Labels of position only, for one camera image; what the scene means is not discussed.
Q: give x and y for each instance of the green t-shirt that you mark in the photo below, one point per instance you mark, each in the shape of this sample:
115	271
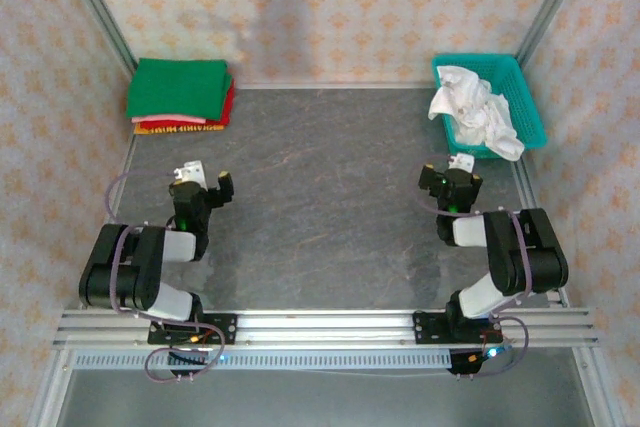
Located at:
175	89

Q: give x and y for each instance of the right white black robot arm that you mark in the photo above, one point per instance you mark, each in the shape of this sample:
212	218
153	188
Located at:
530	257

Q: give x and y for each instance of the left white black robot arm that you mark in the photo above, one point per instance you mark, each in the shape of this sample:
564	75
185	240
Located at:
125	267

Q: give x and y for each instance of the white crumpled t-shirt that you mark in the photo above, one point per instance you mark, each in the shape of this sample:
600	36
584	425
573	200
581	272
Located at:
475	112

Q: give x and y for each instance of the yellow printed folded t-shirt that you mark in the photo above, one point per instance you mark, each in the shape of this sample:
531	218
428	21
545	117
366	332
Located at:
175	130

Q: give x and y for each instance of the red folded t-shirt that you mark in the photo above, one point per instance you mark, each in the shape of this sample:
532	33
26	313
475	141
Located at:
228	109

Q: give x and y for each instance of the pink folded t-shirt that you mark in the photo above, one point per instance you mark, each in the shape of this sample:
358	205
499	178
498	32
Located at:
150	120

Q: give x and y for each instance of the teal plastic basket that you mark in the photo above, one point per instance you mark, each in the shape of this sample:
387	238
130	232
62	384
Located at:
525	92

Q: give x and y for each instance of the aluminium table side rail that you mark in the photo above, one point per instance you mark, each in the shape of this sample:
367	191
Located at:
117	182
526	187

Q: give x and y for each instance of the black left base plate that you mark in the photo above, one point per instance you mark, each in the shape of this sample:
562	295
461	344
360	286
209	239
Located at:
227	329

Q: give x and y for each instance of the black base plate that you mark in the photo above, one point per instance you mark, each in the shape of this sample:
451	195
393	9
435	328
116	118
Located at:
227	329
425	329

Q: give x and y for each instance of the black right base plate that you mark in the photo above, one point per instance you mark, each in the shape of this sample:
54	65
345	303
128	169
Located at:
425	329

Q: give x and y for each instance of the black bracket under duct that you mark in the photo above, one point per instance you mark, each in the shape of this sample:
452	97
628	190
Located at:
187	362
462	364

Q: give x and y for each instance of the aluminium cross rail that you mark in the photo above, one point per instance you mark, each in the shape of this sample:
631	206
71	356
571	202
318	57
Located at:
325	327

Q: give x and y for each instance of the aluminium frame leg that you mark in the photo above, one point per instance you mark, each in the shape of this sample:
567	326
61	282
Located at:
54	387
595	387

